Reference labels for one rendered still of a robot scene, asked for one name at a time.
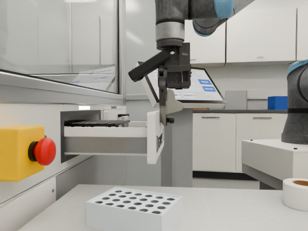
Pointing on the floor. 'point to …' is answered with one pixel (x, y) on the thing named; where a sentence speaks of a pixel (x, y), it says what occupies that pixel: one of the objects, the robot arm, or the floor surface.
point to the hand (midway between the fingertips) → (162, 120)
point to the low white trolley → (242, 217)
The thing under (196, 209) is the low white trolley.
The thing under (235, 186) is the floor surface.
